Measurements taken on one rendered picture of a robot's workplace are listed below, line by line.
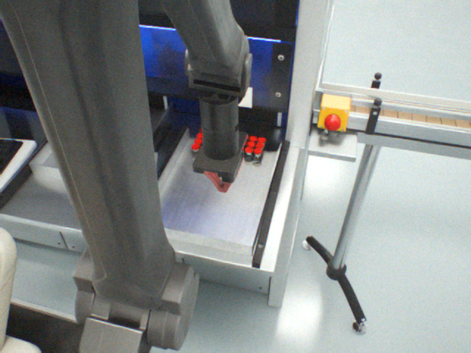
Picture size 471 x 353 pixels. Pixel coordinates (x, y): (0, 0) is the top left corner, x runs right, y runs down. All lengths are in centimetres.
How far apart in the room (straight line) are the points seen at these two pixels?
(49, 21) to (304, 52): 83
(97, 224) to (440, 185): 231
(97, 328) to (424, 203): 211
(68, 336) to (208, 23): 48
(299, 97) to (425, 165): 164
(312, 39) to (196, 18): 60
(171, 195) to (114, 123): 80
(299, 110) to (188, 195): 35
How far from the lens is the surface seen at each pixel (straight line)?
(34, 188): 114
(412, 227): 224
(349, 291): 179
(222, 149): 64
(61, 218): 104
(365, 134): 124
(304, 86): 103
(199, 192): 101
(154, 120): 125
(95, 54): 20
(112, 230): 29
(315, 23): 96
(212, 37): 43
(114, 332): 41
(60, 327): 69
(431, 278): 209
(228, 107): 60
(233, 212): 97
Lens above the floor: 162
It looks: 45 degrees down
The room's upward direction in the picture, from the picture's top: straight up
